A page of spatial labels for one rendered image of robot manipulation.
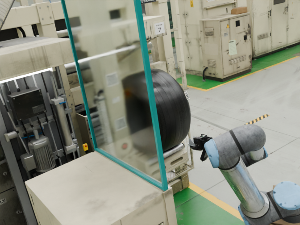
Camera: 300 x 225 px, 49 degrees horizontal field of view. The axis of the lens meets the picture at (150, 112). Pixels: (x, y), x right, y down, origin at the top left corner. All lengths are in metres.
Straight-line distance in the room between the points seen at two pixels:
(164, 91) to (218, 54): 4.77
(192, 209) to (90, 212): 2.09
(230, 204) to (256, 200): 1.54
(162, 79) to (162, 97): 0.15
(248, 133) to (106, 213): 0.65
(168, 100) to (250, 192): 0.76
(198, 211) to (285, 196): 1.47
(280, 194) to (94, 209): 1.01
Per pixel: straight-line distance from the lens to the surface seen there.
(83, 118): 2.43
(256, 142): 1.44
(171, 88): 2.12
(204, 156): 2.07
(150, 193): 1.28
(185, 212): 3.24
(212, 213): 3.20
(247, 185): 1.63
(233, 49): 6.99
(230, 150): 1.40
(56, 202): 1.38
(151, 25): 2.48
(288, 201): 1.87
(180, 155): 2.36
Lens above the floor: 1.98
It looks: 20 degrees down
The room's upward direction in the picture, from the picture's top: 9 degrees counter-clockwise
